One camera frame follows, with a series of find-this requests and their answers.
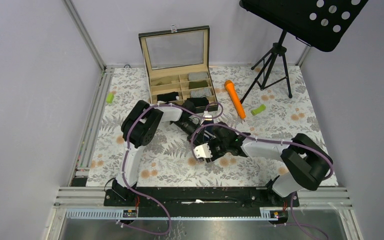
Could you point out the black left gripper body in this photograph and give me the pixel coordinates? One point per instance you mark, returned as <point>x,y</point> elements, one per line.
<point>188,127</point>

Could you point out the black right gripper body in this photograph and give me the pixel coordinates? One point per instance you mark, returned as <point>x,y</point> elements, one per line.
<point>218,149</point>

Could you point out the black underwear white trim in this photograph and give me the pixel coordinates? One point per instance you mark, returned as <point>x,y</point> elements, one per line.
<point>168,97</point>

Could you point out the navy blue underwear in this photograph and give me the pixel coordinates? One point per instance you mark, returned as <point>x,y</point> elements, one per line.
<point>207,137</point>

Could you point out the olive khaki underwear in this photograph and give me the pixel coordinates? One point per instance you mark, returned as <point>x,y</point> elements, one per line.
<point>165,80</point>

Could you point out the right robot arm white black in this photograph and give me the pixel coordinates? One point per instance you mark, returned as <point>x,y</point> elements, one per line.
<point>308,165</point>

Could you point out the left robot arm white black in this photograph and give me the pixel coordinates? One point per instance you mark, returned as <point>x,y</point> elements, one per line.
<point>140,127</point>

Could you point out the striped rolled underwear in box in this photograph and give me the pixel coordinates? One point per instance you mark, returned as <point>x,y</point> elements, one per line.
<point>201,93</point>

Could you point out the olive rolled underwear in box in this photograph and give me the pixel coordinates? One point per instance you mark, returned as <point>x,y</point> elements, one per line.
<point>197,84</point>

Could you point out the green block near underwear pile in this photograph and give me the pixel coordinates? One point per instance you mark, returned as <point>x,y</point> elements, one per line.
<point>258,110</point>

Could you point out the grey rolled underwear in box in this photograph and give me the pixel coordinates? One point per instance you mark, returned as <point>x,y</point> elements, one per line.
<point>197,76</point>

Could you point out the floral table cloth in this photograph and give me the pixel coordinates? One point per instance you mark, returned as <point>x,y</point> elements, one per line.
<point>167,160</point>

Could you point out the wooden organizer box glass lid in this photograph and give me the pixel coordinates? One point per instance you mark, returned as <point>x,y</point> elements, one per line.
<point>177,52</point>

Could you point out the green block at left edge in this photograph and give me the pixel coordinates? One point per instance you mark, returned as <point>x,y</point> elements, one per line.
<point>110,98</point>

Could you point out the black music stand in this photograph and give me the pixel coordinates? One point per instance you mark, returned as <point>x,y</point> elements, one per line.
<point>316,23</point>

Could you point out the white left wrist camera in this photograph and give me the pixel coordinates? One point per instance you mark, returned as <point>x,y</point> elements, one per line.
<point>207,118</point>

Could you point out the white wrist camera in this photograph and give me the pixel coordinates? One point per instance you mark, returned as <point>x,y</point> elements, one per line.
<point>203,153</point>
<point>207,118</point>

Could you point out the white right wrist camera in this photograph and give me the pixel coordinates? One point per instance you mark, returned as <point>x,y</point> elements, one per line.
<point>203,153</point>

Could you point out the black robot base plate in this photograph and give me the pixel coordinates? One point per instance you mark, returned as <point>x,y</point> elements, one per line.
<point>197,202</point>

